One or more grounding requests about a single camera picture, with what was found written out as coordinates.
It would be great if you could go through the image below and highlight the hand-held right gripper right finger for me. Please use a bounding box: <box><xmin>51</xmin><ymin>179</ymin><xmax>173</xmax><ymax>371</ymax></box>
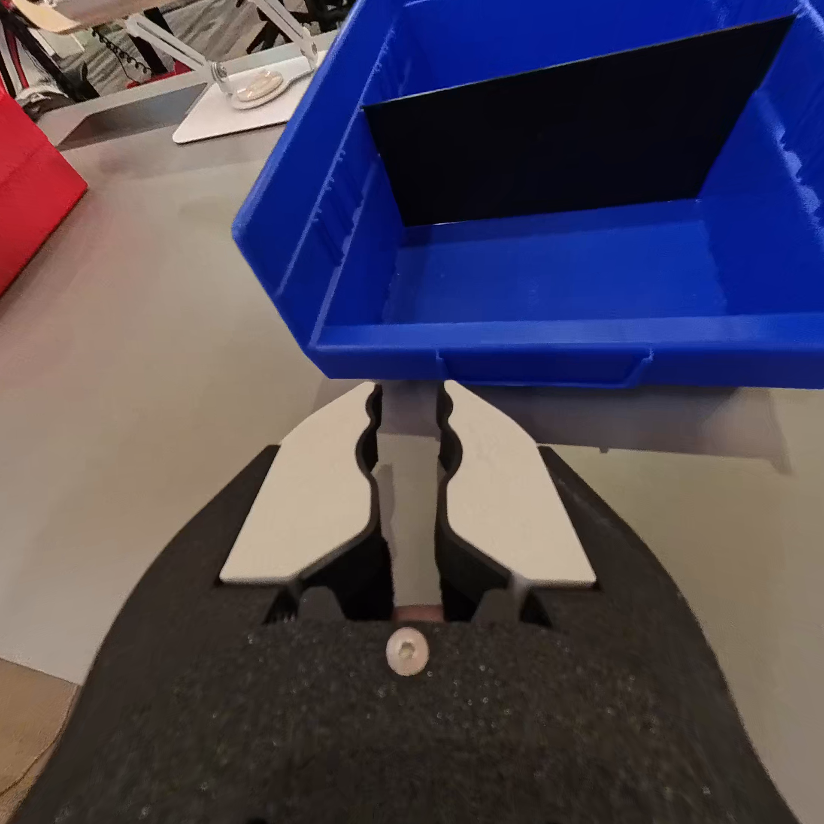
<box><xmin>434</xmin><ymin>380</ymin><xmax>597</xmax><ymax>600</ymax></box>

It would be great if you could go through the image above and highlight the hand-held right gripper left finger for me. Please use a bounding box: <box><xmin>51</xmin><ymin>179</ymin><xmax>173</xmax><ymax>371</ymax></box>
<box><xmin>219</xmin><ymin>382</ymin><xmax>392</xmax><ymax>597</ymax></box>

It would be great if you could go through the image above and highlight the blue storage bin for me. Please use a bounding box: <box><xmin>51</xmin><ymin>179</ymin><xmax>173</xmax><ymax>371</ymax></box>
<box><xmin>232</xmin><ymin>0</ymin><xmax>824</xmax><ymax>392</ymax></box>

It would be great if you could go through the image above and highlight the red storage bin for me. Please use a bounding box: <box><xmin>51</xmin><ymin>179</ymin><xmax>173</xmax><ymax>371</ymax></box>
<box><xmin>0</xmin><ymin>93</ymin><xmax>89</xmax><ymax>298</ymax></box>

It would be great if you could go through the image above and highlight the grey desk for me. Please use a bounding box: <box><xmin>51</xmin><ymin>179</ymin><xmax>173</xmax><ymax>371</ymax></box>
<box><xmin>0</xmin><ymin>29</ymin><xmax>824</xmax><ymax>824</ymax></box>

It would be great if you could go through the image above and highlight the black bin divider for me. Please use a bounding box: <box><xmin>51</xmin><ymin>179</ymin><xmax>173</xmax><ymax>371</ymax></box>
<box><xmin>364</xmin><ymin>14</ymin><xmax>796</xmax><ymax>227</ymax></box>

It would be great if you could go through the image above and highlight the white folding stand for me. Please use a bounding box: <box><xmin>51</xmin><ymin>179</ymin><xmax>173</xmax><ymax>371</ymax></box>
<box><xmin>58</xmin><ymin>0</ymin><xmax>336</xmax><ymax>145</ymax></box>

